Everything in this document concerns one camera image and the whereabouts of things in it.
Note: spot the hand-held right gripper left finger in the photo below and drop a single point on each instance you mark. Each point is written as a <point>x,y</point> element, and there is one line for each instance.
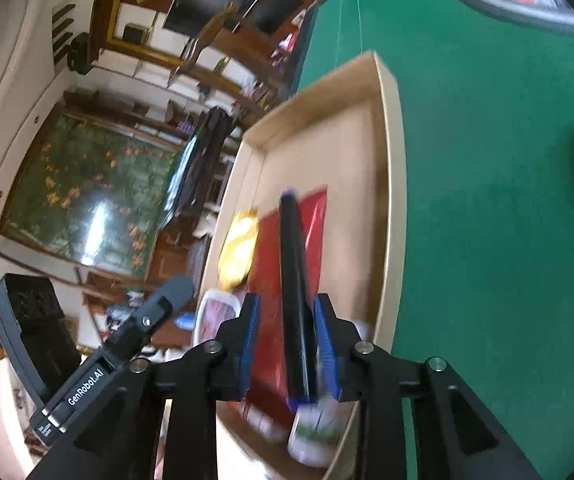
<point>249,345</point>

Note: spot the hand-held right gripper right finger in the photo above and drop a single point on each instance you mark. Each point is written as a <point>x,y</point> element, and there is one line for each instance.
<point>326,350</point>

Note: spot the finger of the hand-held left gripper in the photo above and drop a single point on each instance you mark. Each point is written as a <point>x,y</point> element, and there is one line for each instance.
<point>152,315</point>

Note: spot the pink cartoon zipper pouch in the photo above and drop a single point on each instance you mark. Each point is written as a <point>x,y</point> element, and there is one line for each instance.
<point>217,315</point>

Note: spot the red foil snack bag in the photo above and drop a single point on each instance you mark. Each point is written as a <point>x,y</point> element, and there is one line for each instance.
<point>267,270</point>

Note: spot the white bottle with green print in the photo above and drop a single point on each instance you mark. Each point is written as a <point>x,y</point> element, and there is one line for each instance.
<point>317,435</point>

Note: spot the yellow foil snack bag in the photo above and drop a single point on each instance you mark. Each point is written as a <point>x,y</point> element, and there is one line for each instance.
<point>237,250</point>

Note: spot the shallow cardboard box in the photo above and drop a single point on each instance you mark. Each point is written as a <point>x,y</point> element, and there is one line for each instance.
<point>347,170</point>

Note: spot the floral wall mural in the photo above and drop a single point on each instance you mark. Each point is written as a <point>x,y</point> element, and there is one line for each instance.
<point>82,185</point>

